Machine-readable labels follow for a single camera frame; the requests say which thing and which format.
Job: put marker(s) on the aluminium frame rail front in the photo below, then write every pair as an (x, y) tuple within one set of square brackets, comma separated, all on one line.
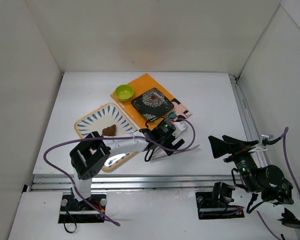
[(111, 183)]

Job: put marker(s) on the black floral square plate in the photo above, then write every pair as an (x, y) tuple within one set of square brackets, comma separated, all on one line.
[(152, 104)]

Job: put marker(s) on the aluminium frame rail right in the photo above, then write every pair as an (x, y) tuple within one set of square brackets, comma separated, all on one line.
[(247, 120)]

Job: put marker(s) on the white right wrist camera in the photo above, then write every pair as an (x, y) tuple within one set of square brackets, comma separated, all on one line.
[(265, 141)]

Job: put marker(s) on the brown croissant bread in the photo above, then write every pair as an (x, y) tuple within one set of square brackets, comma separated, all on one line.
[(109, 131)]

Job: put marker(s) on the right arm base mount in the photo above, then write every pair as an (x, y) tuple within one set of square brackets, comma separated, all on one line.
[(218, 203)]

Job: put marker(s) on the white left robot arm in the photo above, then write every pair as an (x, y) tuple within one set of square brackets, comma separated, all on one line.
[(88, 157)]

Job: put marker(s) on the aluminium frame rail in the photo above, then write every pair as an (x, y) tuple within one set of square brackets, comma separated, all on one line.
[(247, 120), (111, 183)]

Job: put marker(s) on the teal plastic spoon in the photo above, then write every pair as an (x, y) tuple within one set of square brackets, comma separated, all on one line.
[(172, 116)]

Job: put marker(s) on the white blue-patterned rectangular plate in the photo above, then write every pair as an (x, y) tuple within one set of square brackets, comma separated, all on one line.
[(101, 118)]

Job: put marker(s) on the orange cartoon placemat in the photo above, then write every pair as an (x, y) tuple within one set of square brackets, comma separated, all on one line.
[(142, 84)]

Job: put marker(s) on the green small bowl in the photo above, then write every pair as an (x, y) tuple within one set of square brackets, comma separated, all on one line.
[(124, 92)]

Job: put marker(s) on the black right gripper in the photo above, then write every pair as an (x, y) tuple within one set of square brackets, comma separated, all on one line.
[(236, 152)]

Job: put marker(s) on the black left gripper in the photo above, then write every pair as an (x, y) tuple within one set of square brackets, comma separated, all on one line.
[(170, 144)]

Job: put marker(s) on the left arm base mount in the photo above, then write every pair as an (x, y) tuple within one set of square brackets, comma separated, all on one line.
[(73, 211)]

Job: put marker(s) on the silver metal tongs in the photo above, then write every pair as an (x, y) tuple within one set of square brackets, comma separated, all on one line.
[(187, 149)]

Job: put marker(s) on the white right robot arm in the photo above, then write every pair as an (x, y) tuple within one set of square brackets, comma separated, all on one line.
[(266, 188)]

